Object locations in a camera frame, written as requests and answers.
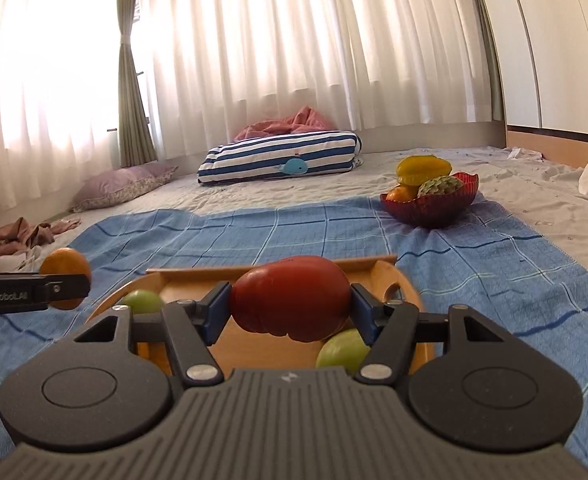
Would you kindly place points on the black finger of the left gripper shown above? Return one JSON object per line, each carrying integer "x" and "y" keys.
{"x": 30, "y": 292}

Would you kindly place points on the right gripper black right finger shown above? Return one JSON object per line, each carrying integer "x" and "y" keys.
{"x": 392, "y": 330}

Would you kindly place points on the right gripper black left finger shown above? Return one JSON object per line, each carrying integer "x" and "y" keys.
{"x": 187, "y": 328}

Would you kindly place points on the small orange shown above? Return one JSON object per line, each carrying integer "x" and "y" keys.
{"x": 66, "y": 272}

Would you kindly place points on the red tomato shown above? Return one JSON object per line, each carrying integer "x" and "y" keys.
{"x": 305, "y": 298}

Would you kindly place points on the brown crumpled cloth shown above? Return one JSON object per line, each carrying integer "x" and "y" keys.
{"x": 21, "y": 243}

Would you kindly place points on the green apple left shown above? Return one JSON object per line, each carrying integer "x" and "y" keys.
{"x": 142, "y": 301}

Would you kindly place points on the blue checked blanket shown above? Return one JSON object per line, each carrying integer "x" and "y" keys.
{"x": 488, "y": 259}

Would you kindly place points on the green apple right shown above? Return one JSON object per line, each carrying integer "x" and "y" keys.
{"x": 345, "y": 349}

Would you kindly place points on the purple floral pillow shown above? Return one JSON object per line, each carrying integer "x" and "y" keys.
{"x": 115, "y": 187}

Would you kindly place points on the red glass fruit bowl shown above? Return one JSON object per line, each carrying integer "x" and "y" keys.
{"x": 431, "y": 212}

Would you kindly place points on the green custard apple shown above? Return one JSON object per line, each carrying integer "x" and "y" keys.
{"x": 442, "y": 185}

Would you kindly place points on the orange fruit in bowl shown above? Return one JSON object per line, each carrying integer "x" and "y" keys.
{"x": 402, "y": 193}

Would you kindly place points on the olive green drape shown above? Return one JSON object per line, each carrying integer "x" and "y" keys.
{"x": 134, "y": 138}

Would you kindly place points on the yellow starfruit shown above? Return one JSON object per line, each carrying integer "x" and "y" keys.
{"x": 416, "y": 169}

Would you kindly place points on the blue striped whale pillow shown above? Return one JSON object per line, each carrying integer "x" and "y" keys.
{"x": 289, "y": 155}

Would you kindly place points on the pink crumpled blanket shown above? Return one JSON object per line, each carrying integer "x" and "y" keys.
{"x": 305, "y": 120}

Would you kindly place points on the white sheer curtain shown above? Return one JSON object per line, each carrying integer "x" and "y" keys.
{"x": 208, "y": 68}

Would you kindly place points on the white wardrobe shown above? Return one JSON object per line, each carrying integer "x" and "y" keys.
{"x": 542, "y": 51}

